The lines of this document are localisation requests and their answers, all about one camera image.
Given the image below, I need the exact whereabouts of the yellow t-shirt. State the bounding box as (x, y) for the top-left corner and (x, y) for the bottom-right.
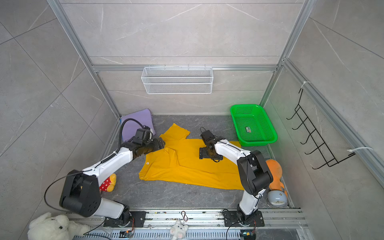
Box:
(139, 124), (244, 191)

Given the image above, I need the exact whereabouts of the green plastic basket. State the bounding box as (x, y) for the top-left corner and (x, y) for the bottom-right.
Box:
(230, 104), (278, 147)

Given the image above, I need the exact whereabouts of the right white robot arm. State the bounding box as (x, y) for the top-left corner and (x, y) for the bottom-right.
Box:
(200, 137), (274, 226)

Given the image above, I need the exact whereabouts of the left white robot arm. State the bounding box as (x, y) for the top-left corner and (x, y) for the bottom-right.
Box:
(59, 127), (166, 227)

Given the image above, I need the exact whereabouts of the folded purple t-shirt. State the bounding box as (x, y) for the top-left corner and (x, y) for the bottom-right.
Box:
(120, 109), (156, 142)

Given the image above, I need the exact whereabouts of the yellow plush toy red dress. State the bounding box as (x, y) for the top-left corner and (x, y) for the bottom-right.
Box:
(99, 174), (117, 192)

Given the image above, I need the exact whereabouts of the orange plush toy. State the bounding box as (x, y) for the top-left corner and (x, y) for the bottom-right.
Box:
(266, 159), (287, 194)

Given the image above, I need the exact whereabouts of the grey round plush head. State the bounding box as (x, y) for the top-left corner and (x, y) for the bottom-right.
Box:
(267, 190), (288, 208)

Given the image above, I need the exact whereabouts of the small white plush toy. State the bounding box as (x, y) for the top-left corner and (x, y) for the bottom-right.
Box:
(170, 220), (189, 240)

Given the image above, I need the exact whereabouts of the white plush bear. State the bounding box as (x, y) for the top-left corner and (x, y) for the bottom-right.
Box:
(28, 213), (91, 240)

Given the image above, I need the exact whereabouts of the black corrugated cable hose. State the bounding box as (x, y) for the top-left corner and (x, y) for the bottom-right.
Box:
(116, 118), (146, 154)

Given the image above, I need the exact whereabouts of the white wire mesh basket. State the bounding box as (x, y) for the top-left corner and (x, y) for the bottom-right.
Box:
(141, 67), (214, 95)

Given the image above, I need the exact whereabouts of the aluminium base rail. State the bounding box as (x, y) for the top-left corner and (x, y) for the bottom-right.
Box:
(69, 209), (313, 240)

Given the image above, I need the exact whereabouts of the black wire hook rack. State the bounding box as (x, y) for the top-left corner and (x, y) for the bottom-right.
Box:
(286, 89), (356, 170)

